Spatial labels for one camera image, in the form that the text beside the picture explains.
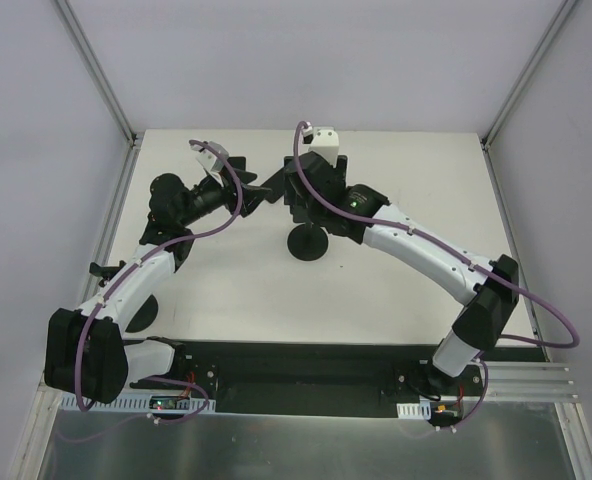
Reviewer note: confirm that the black phone stand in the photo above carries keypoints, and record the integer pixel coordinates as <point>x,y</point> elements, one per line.
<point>126,291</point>
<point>306,241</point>

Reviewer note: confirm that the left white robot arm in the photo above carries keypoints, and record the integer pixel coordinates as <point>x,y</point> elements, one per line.
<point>86,354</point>

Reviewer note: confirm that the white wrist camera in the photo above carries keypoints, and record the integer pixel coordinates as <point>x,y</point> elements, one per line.
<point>210,159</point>
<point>323,141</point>

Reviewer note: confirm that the black phone in middle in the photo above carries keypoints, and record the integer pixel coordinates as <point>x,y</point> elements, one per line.
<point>276,186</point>

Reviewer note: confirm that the right white cable duct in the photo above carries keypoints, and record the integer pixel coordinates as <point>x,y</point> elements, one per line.
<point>414,411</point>

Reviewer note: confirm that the aluminium frame post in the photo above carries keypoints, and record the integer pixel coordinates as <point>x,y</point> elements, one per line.
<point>553,30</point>
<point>92,65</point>

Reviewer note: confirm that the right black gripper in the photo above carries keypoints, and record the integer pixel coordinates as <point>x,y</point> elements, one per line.
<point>302,195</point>

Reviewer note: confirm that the left white cable duct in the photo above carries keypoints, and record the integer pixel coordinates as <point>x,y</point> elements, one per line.
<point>156,404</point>

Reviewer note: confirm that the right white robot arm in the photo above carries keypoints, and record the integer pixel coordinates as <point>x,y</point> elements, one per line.
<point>318,196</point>

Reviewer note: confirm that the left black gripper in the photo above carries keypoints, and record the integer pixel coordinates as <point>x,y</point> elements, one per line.
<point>237,185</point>

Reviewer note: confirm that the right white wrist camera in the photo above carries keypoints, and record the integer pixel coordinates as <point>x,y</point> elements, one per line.
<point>323,141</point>

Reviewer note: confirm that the left aluminium frame post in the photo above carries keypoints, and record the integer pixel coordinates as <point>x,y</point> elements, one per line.
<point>92,65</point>

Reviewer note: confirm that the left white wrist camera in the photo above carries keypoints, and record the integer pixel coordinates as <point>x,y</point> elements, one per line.
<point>210,159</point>

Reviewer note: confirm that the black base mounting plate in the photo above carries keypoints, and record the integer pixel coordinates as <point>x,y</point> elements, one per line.
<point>336,380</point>

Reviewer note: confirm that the white cable duct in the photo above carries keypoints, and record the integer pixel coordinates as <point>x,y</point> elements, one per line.
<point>156,404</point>
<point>414,411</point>

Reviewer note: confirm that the front aluminium rail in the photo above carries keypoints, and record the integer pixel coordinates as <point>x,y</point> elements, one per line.
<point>507,373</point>

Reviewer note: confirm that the metal sheet front panel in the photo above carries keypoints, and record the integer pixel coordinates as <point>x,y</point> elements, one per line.
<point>501,441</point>

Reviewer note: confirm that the right aluminium frame post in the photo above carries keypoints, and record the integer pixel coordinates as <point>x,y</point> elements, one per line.
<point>553,30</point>

